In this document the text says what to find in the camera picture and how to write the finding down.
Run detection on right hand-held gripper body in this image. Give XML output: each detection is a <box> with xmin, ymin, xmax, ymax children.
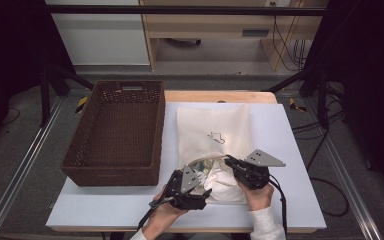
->
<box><xmin>234</xmin><ymin>149</ymin><xmax>287</xmax><ymax>191</ymax></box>

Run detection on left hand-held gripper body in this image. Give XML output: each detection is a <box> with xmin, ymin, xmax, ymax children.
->
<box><xmin>164</xmin><ymin>165</ymin><xmax>211</xmax><ymax>211</ymax></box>

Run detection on white clothes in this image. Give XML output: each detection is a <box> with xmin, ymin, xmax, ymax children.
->
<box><xmin>193</xmin><ymin>158</ymin><xmax>245</xmax><ymax>202</ymax></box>

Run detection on cream mesh laundry bag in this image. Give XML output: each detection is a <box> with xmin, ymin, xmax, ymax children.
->
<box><xmin>175</xmin><ymin>103</ymin><xmax>255</xmax><ymax>205</ymax></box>

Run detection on brown woven basket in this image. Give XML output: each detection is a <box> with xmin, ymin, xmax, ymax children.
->
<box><xmin>60</xmin><ymin>79</ymin><xmax>167</xmax><ymax>187</ymax></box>

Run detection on person's right hand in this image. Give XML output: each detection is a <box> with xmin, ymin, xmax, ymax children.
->
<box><xmin>238</xmin><ymin>181</ymin><xmax>275</xmax><ymax>212</ymax></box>

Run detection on person's left hand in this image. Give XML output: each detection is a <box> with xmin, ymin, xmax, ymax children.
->
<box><xmin>142</xmin><ymin>189</ymin><xmax>190</xmax><ymax>240</ymax></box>

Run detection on white table board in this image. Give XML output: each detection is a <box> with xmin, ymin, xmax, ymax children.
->
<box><xmin>45</xmin><ymin>101</ymin><xmax>328</xmax><ymax>231</ymax></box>

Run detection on wooden table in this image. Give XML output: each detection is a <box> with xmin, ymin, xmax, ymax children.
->
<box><xmin>51</xmin><ymin>90</ymin><xmax>318</xmax><ymax>235</ymax></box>

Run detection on yellow black floor tape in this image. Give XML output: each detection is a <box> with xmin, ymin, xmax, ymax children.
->
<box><xmin>74</xmin><ymin>96</ymin><xmax>90</xmax><ymax>115</ymax></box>
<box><xmin>287</xmin><ymin>97</ymin><xmax>308</xmax><ymax>113</ymax></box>

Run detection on black metal stand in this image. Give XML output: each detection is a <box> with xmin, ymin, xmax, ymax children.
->
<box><xmin>262</xmin><ymin>65</ymin><xmax>332</xmax><ymax>130</ymax></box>
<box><xmin>39</xmin><ymin>64</ymin><xmax>95</xmax><ymax>128</ymax></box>

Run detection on light wooden desk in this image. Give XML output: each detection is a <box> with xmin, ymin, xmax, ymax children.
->
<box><xmin>139</xmin><ymin>0</ymin><xmax>330</xmax><ymax>72</ymax></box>

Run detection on black curtain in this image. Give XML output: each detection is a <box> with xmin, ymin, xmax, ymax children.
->
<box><xmin>0</xmin><ymin>0</ymin><xmax>72</xmax><ymax>153</ymax></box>
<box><xmin>312</xmin><ymin>0</ymin><xmax>384</xmax><ymax>198</ymax></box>

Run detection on white cabinet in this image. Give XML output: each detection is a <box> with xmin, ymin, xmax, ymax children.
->
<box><xmin>44</xmin><ymin>0</ymin><xmax>151</xmax><ymax>67</ymax></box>

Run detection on left hand-held gripper cable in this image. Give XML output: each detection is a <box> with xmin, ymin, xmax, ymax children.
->
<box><xmin>136</xmin><ymin>195</ymin><xmax>175</xmax><ymax>232</ymax></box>

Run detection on hand-held gripper cable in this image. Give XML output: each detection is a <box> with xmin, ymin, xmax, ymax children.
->
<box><xmin>136</xmin><ymin>195</ymin><xmax>175</xmax><ymax>232</ymax></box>
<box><xmin>267</xmin><ymin>174</ymin><xmax>289</xmax><ymax>235</ymax></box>

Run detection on right hand-held gripper cable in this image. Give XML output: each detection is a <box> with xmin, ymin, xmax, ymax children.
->
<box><xmin>267</xmin><ymin>174</ymin><xmax>289</xmax><ymax>235</ymax></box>

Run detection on black floor cable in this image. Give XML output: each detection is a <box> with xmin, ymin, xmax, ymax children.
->
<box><xmin>291</xmin><ymin>109</ymin><xmax>352</xmax><ymax>218</ymax></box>
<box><xmin>0</xmin><ymin>106</ymin><xmax>22</xmax><ymax>135</ymax></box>

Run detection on metal floor rail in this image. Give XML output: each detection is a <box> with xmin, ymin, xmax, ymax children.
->
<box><xmin>304</xmin><ymin>96</ymin><xmax>384</xmax><ymax>240</ymax></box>
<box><xmin>0</xmin><ymin>95</ymin><xmax>65</xmax><ymax>240</ymax></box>

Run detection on black desk cable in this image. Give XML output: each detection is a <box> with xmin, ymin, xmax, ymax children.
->
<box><xmin>271</xmin><ymin>2</ymin><xmax>303</xmax><ymax>72</ymax></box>

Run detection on yellow desk cable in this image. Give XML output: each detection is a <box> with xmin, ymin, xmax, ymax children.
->
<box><xmin>275</xmin><ymin>0</ymin><xmax>305</xmax><ymax>64</ymax></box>

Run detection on black frame bar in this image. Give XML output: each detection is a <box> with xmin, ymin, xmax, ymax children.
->
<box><xmin>45</xmin><ymin>4</ymin><xmax>328</xmax><ymax>17</ymax></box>

